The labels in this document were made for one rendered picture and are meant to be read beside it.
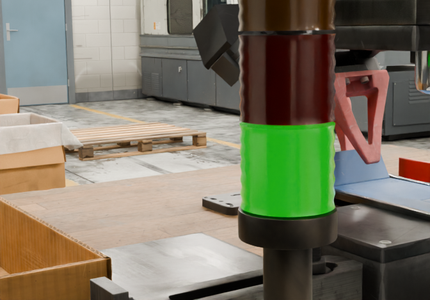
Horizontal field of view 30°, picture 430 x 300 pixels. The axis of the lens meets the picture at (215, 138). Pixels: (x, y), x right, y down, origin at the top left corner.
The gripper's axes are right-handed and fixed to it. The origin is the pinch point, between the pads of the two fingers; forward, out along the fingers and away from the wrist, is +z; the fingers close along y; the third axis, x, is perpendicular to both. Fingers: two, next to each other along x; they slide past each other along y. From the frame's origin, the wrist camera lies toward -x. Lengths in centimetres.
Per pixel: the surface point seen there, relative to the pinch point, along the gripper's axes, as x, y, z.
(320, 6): -26.0, 29.4, 1.7
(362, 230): -9.6, 8.6, 7.1
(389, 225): -7.2, 8.6, 7.1
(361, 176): 0.4, -0.7, 1.2
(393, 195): -1.4, 4.0, 4.3
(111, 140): 241, -545, -198
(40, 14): 362, -908, -527
